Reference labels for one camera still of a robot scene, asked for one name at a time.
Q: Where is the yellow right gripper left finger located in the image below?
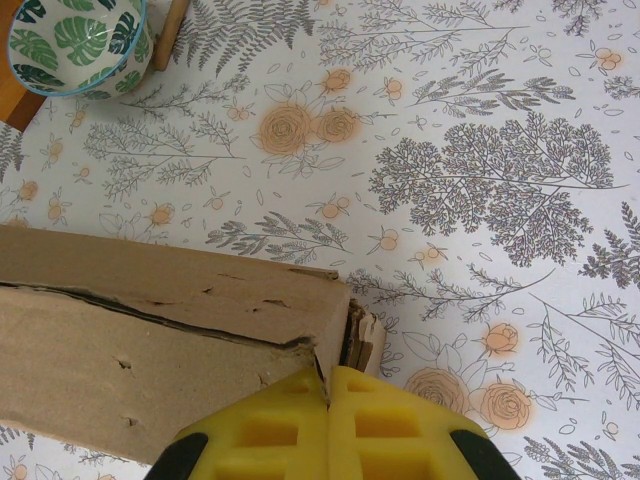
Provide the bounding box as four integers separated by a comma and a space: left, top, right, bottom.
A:
148, 368, 332, 480

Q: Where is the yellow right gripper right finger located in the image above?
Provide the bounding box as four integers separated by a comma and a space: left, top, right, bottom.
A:
327, 364, 512, 480

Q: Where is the brown cardboard paper box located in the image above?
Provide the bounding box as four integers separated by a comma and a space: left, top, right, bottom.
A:
0, 223, 389, 466

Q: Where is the orange block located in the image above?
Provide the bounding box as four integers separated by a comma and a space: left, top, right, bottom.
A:
0, 88, 50, 134

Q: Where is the small wooden mallet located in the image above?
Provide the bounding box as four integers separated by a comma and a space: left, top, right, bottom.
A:
152, 0, 191, 71

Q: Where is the leaf print bowl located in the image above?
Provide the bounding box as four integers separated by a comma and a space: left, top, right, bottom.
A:
7, 0, 155, 99

